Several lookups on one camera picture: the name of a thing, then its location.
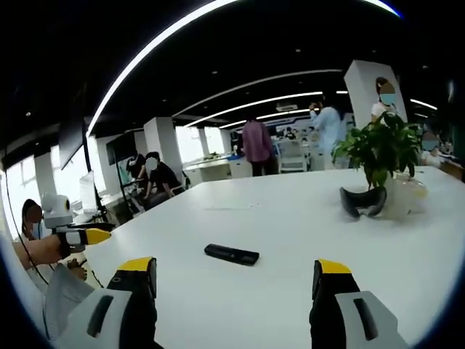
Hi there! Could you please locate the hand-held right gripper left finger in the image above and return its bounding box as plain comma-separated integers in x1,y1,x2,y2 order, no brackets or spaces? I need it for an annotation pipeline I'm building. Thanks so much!
45,256,158,349

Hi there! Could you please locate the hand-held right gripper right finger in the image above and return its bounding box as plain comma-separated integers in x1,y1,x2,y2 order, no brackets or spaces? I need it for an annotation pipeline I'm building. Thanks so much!
309,258,410,349

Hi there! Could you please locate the black remote control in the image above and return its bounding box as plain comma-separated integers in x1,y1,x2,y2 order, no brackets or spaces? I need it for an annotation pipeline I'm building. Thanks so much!
203,244,261,268

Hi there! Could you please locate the black stand pole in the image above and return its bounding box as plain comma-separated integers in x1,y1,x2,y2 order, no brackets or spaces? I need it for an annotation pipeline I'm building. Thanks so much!
84,116,112,223

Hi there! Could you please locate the grey cloth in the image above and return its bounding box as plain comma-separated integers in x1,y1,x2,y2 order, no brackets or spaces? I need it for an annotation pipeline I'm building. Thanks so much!
43,262,96,340

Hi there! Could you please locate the dark standing screen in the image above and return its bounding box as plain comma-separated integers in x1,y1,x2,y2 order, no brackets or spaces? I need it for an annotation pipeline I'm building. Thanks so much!
106,135,140,187

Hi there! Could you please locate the black headset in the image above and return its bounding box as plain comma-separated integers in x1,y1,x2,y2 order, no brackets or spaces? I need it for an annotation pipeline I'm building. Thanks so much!
339,185,388,220

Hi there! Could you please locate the white office chair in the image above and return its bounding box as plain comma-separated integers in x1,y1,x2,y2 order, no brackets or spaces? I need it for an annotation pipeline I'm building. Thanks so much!
277,140,310,174

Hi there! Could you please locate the green potted plant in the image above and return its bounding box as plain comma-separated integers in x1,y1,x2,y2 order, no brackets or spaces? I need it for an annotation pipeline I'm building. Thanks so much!
331,111,423,190

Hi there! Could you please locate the white desk row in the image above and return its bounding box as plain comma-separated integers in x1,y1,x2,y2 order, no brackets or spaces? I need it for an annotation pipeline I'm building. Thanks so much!
182,154,253,184

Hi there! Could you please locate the long curved ceiling light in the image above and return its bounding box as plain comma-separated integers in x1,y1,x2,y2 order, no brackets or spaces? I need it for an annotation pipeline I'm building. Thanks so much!
86,0,403,138

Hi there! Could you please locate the black hanging cable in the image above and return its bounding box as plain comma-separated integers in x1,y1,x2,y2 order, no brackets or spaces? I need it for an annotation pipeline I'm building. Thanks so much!
1,145,50,285

